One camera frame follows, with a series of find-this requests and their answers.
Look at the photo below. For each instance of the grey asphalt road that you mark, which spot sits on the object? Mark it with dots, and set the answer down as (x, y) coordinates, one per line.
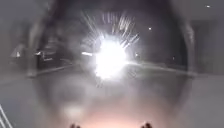
(110, 100)

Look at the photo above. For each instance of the kerb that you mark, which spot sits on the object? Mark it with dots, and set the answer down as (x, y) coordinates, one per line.
(50, 70)

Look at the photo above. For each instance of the robot's own part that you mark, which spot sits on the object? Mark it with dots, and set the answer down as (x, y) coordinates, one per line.
(75, 126)
(146, 125)

